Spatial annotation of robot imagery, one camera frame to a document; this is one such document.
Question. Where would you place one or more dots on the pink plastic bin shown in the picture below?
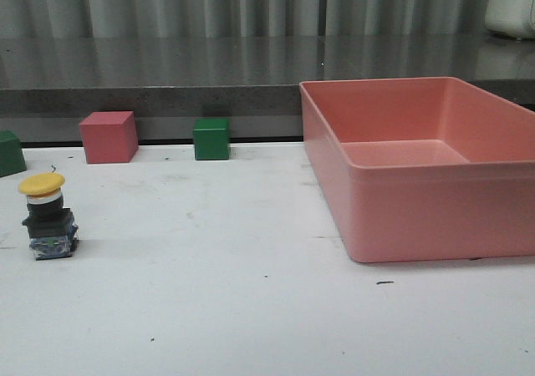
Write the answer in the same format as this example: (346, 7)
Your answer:
(422, 168)

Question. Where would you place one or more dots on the pink cube block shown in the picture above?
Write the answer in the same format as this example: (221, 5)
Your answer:
(109, 137)

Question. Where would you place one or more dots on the green block at left edge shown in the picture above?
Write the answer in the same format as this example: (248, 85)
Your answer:
(11, 155)

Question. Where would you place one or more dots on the dark grey counter shelf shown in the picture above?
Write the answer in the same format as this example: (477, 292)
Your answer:
(48, 86)

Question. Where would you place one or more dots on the grey pleated curtain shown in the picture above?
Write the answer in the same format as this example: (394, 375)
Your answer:
(236, 18)

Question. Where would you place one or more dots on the yellow mushroom push button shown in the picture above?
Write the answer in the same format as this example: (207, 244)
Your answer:
(51, 227)

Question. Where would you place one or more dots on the green cube block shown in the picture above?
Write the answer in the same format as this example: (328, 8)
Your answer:
(211, 139)

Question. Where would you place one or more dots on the white appliance in background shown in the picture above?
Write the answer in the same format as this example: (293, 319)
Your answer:
(513, 18)

